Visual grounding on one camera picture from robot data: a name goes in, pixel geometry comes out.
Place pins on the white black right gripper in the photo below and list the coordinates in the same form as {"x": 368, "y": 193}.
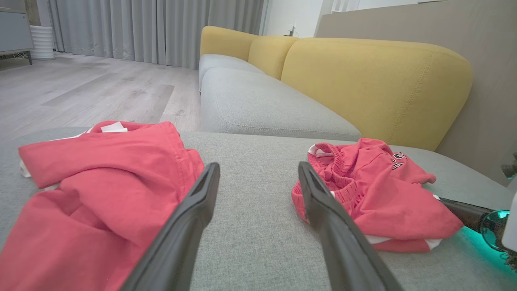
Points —
{"x": 509, "y": 230}

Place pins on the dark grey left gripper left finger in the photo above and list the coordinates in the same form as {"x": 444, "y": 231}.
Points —
{"x": 177, "y": 242}

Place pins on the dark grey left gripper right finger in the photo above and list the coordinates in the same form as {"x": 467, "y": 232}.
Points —
{"x": 343, "y": 246}

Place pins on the red shorts white trim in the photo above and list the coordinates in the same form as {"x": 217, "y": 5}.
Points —
{"x": 383, "y": 194}

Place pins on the red jersey shirt black print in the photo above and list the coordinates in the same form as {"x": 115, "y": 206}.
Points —
{"x": 101, "y": 202}

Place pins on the wide grey sofa seat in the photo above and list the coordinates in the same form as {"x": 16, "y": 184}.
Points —
{"x": 258, "y": 242}

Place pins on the grey sofa seat cushion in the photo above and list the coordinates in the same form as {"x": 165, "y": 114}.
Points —
{"x": 222, "y": 62}
{"x": 262, "y": 105}

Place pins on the large yellow sofa backrest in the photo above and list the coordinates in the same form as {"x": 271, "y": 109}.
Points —
{"x": 363, "y": 81}

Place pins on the yellow sofa backrest cushion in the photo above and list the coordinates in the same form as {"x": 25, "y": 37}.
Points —
{"x": 268, "y": 54}
{"x": 224, "y": 40}

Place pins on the grey pleated curtain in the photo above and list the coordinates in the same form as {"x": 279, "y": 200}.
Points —
{"x": 153, "y": 28}

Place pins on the small white device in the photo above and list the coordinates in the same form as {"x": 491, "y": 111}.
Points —
{"x": 292, "y": 31}

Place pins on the white ribbed cylinder bin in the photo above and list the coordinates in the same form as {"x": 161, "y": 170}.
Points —
{"x": 42, "y": 42}

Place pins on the grey low cabinet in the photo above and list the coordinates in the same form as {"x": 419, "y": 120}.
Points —
{"x": 14, "y": 32}

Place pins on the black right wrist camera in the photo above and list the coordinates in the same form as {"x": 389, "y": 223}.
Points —
{"x": 511, "y": 167}

